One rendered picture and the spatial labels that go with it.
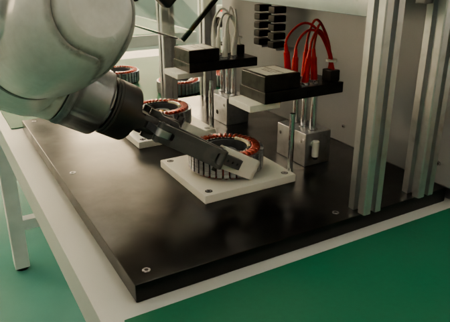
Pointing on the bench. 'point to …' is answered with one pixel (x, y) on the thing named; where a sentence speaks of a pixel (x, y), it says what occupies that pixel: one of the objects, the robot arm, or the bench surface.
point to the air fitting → (315, 149)
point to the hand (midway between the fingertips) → (225, 152)
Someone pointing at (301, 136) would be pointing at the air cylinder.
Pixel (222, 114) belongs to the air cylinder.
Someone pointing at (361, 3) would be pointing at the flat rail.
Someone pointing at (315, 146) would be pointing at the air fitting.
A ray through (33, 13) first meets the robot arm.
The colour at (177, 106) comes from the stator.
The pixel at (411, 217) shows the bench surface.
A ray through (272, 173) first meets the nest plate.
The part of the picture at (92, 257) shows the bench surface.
